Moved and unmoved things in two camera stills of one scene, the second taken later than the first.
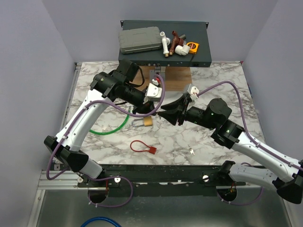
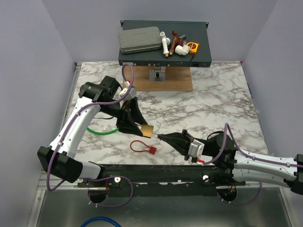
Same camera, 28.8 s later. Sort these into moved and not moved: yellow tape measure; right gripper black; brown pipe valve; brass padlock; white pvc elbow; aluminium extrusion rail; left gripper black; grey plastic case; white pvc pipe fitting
Moved: right gripper black; brass padlock; left gripper black
Not moved: brown pipe valve; white pvc pipe fitting; white pvc elbow; grey plastic case; aluminium extrusion rail; yellow tape measure
